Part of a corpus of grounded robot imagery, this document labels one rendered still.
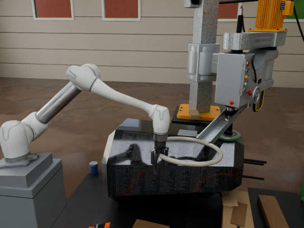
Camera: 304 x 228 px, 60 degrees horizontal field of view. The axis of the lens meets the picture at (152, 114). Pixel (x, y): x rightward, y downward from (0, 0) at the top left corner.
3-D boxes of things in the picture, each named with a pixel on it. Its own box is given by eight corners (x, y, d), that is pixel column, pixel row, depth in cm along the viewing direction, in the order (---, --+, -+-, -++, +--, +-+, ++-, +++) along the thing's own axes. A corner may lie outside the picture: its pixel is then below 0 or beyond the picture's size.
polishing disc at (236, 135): (228, 128, 246) (228, 127, 246) (245, 136, 228) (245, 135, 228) (210, 132, 237) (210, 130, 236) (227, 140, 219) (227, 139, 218)
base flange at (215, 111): (180, 106, 345) (180, 102, 343) (219, 109, 336) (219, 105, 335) (176, 118, 299) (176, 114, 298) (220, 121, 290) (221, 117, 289)
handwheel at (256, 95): (248, 100, 233) (250, 83, 228) (259, 102, 227) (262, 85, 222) (241, 103, 222) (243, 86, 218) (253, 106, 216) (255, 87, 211)
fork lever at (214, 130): (232, 101, 248) (232, 97, 246) (252, 105, 236) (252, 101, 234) (192, 141, 207) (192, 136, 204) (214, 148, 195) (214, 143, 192)
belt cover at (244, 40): (258, 47, 278) (261, 30, 272) (284, 49, 262) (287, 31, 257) (214, 54, 209) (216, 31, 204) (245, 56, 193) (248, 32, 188)
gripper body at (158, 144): (158, 142, 163) (157, 156, 165) (169, 140, 167) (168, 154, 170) (151, 139, 169) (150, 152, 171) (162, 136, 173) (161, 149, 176)
